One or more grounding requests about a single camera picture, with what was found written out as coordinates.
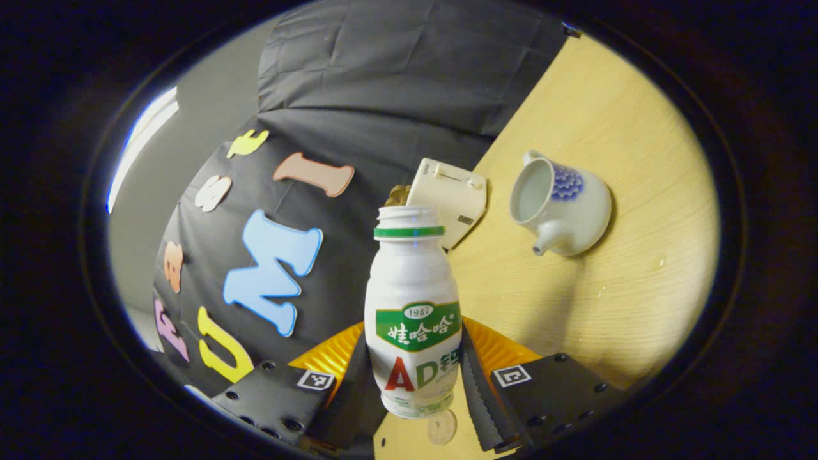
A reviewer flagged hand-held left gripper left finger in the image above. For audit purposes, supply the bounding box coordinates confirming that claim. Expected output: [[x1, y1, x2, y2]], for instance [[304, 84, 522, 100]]
[[210, 319, 389, 459]]

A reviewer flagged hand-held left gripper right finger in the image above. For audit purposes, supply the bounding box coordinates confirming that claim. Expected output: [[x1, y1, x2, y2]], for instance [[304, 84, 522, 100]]
[[459, 316, 629, 456]]

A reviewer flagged white water bottle green label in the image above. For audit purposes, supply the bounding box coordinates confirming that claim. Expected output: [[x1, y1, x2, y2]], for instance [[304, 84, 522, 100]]
[[364, 204, 463, 420]]

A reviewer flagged white blue patterned teacup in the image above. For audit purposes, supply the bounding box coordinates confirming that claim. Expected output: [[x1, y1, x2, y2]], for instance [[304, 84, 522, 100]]
[[509, 149, 613, 258]]

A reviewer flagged white toaster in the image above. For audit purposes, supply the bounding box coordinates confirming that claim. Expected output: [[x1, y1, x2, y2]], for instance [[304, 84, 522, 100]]
[[407, 157, 488, 250]]

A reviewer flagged black backdrop cloth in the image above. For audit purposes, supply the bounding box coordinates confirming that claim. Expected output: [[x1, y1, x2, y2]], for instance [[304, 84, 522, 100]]
[[152, 0, 571, 400]]

